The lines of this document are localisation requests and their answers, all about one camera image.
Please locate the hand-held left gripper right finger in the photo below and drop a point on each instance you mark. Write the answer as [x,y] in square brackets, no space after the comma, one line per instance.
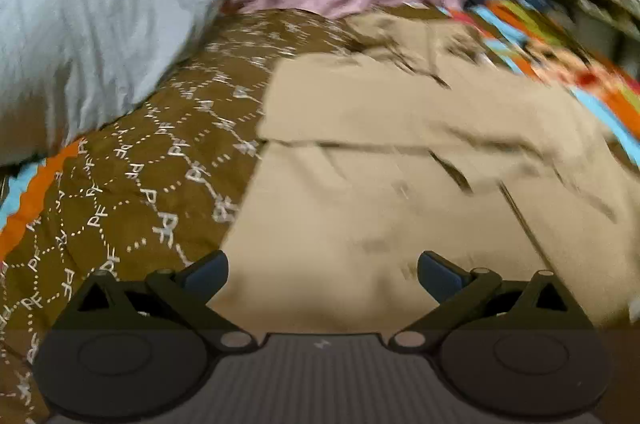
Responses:
[436,273]

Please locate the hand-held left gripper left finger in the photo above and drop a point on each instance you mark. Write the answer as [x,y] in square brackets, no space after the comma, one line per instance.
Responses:
[211,271]

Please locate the beige large garment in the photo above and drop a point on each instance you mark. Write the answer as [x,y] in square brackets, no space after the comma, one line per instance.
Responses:
[380,184]

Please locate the colourful printed blanket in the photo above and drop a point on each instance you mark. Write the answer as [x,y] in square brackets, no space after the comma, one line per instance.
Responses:
[150,154]

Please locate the grey pillow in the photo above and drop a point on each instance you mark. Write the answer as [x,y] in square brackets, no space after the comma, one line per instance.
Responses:
[85,29]

